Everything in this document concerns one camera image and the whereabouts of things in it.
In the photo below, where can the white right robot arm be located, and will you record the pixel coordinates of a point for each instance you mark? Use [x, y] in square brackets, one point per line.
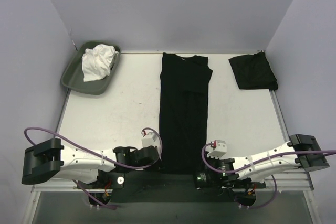
[300, 152]

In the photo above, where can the black t shirt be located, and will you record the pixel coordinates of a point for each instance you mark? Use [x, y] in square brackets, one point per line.
[183, 112]
[253, 72]

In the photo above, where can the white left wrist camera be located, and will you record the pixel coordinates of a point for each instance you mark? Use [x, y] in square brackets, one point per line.
[150, 139]

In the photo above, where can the aluminium front rail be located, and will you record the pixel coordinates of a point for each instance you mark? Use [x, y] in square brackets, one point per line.
[295, 180]

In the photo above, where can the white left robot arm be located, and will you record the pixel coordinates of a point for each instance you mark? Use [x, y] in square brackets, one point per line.
[51, 159]

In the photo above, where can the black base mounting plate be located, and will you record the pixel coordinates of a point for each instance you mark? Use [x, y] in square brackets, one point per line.
[150, 187]

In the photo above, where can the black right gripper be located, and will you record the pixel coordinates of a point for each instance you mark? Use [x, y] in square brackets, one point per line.
[210, 166]

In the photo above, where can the grey plastic tray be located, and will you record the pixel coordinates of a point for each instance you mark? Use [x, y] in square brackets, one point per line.
[73, 76]

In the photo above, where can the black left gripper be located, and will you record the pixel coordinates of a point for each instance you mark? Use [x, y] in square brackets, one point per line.
[153, 163]

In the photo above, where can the crumpled white t shirt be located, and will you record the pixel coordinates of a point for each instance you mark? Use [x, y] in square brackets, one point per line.
[98, 62]

